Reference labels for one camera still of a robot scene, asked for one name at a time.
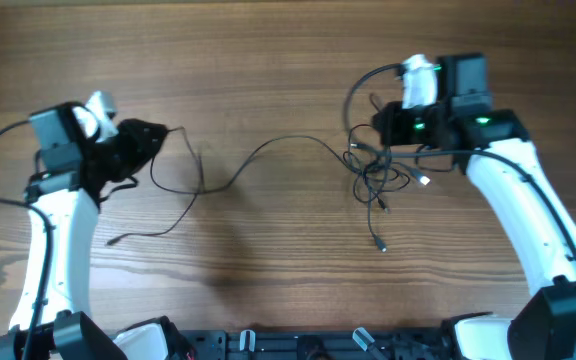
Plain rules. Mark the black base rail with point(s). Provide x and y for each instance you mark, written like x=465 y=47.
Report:
x=399 y=344

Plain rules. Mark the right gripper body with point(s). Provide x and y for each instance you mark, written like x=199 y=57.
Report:
x=394 y=121

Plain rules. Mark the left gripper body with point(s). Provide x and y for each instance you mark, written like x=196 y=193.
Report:
x=121 y=154

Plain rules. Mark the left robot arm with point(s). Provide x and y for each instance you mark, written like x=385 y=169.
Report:
x=63 y=201

